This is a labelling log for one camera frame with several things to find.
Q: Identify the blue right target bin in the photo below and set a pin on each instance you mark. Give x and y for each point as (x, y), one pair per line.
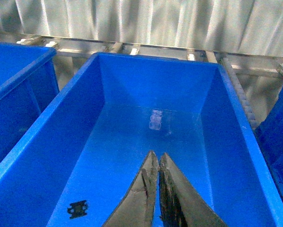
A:
(269, 135)

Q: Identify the blue bin with buttons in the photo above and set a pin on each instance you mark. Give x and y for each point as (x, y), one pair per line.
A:
(28, 84)

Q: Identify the black plastic clip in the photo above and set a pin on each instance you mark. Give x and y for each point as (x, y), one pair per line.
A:
(77, 209)

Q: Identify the blue middle bin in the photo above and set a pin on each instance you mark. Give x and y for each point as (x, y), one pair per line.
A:
(91, 140)

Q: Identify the metal roller rack frame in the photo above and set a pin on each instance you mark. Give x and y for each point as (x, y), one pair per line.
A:
(257, 79)

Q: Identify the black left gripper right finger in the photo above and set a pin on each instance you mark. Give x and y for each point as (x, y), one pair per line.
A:
(180, 203)

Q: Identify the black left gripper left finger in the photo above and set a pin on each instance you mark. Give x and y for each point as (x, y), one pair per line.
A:
(136, 209)

